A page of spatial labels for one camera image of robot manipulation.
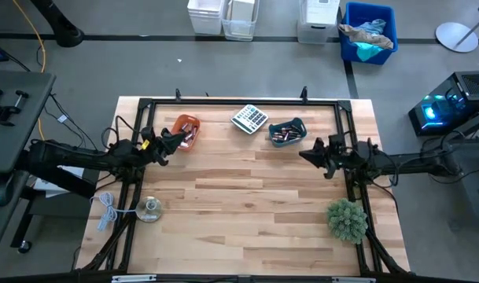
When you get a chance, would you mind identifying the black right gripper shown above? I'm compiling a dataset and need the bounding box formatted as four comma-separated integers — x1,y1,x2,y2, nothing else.
299,134,352,181

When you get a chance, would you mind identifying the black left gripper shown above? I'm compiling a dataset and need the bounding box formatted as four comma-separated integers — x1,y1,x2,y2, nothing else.
138,126,187,167

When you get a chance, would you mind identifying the orange plastic bin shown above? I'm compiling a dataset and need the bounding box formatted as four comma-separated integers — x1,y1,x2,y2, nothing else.
169,113,201,152

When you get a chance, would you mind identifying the teal plastic bin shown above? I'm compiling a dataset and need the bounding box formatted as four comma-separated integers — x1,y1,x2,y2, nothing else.
267,116,308,149

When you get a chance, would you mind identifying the green succulent in grey pot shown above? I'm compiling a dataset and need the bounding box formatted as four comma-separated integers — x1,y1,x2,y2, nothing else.
326,198,369,245

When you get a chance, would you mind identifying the silver calculator with dark keys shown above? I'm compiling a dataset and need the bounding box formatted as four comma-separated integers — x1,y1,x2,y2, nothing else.
230,104,270,136

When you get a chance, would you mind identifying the black diagonal support beam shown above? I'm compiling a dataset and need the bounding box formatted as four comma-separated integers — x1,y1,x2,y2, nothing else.
13,156,98,200

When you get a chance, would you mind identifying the teal cloth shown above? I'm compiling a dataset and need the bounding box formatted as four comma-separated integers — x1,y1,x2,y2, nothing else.
355,41,385,63

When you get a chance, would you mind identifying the white paper sheet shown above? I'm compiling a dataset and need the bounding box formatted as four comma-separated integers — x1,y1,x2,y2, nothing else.
33,164,87,198

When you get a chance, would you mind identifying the beige crumpled cloth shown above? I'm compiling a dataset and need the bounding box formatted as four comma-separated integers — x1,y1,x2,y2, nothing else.
338,23,395,51

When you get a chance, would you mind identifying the white plastic storage bin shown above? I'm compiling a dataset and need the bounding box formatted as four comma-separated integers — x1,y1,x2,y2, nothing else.
186,0,227,35

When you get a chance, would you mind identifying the clear plastic storage bin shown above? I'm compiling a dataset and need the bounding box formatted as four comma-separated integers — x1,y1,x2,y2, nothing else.
221,0,261,42

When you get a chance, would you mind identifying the clear bin with white lid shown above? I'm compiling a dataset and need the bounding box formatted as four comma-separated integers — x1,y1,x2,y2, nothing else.
297,0,341,45

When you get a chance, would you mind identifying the black computer tower with lights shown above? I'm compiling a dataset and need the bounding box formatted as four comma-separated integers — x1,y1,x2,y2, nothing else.
407,70,479,138

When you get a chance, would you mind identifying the light blue cloth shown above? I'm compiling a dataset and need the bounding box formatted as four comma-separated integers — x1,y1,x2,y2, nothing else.
359,18,388,36

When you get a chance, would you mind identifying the blue plastic crate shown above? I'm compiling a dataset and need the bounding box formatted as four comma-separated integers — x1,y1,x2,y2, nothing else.
338,2,400,66

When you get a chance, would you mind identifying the grey side table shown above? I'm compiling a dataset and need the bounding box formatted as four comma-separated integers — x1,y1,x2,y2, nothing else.
0,70,57,175

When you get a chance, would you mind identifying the white cardboard box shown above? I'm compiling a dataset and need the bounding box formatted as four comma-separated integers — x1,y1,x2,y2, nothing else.
230,0,256,23

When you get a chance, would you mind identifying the black floor stand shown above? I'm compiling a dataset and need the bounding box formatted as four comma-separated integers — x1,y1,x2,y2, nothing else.
29,0,86,49

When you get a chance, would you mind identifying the black clamp fixture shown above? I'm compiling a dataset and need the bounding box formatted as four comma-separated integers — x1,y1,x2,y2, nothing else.
0,86,31,127

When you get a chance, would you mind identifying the round grey floor stand base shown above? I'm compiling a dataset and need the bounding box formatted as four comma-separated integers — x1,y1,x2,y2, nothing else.
435,9,479,54

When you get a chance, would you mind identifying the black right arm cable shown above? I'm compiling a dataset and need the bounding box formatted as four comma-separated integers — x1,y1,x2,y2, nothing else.
364,149,400,188

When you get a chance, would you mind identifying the white coiled cable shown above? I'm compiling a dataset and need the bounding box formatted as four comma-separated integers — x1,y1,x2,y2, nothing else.
90,191,140,232

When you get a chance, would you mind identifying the yellow cable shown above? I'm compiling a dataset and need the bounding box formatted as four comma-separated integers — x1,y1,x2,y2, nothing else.
11,0,55,149

